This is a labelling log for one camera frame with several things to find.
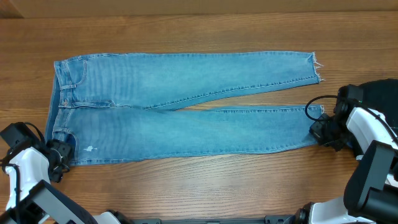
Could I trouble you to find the blue denim jeans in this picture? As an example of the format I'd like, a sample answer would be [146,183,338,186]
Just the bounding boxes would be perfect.
[45,51,323,166]

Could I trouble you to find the black folded garment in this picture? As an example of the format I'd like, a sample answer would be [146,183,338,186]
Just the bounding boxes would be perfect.
[359,78,398,134]

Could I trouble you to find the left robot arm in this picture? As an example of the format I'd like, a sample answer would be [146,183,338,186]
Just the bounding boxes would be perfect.
[1,122,130,224]

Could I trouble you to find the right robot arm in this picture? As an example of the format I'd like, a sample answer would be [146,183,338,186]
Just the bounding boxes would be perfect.
[288,85,397,224]

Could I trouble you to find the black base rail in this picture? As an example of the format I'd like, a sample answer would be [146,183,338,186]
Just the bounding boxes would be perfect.
[130,215,295,224]

